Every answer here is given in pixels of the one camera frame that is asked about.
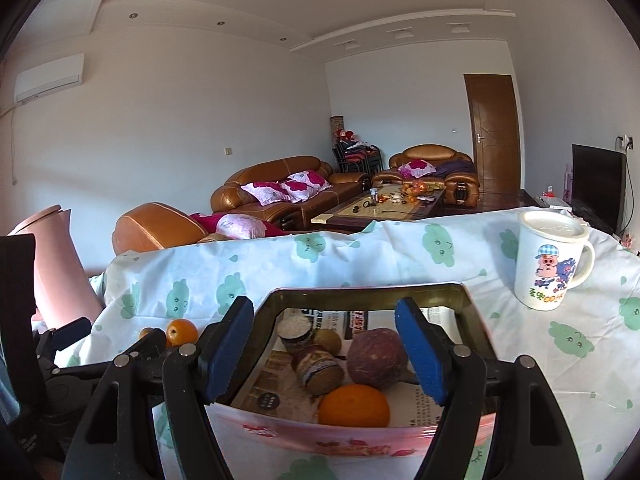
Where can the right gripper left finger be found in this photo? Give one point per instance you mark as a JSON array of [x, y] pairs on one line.
[[185, 380]]

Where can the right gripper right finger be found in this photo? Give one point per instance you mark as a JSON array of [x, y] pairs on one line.
[[530, 440]]

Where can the small brown round fruit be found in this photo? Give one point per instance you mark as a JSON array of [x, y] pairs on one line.
[[145, 331]]

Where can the orange fruit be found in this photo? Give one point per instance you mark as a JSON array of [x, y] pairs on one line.
[[181, 331], [354, 405]]

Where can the small yellow-brown fruit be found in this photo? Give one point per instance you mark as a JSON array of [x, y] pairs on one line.
[[328, 339]]

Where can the pink Genji tin box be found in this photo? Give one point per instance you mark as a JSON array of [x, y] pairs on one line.
[[266, 403]]

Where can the pink electric kettle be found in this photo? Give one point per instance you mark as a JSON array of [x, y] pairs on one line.
[[62, 290]]

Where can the cloud print tablecloth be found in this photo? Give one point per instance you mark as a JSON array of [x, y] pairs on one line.
[[588, 348]]

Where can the light purple passion fruit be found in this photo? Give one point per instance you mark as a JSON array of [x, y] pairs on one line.
[[376, 358]]

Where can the small yogurt cup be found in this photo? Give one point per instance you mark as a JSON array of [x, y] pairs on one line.
[[295, 332]]

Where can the white cartoon mug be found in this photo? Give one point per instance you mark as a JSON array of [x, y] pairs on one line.
[[554, 256]]

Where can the brown leather near armchair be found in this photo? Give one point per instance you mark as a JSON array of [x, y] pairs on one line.
[[155, 226]]

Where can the brown leather armchair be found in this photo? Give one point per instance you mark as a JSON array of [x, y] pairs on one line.
[[155, 226], [435, 163]]

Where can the light pink cushion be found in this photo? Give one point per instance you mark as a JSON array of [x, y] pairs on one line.
[[240, 227]]

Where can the wooden coffee table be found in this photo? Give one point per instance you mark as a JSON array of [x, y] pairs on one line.
[[393, 204]]

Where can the pink floral pillow left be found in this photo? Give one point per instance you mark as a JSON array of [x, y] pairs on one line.
[[266, 192]]

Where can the brown leather far armchair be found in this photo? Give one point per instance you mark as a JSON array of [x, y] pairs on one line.
[[435, 163]]

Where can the pink floral armchair pillow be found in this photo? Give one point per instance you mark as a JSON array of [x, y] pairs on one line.
[[416, 169]]

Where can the black television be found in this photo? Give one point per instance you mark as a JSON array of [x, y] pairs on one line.
[[599, 186]]

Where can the brown leather long sofa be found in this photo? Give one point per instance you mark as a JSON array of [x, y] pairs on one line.
[[289, 216]]

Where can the pink floral pillow right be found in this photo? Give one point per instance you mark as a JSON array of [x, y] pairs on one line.
[[304, 185]]

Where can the stacked dark chairs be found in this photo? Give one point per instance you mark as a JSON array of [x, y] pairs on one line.
[[357, 158]]

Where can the brown wooden door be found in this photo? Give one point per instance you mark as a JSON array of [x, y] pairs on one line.
[[496, 138]]

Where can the white wall air conditioner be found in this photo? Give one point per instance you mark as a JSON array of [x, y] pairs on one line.
[[49, 78]]

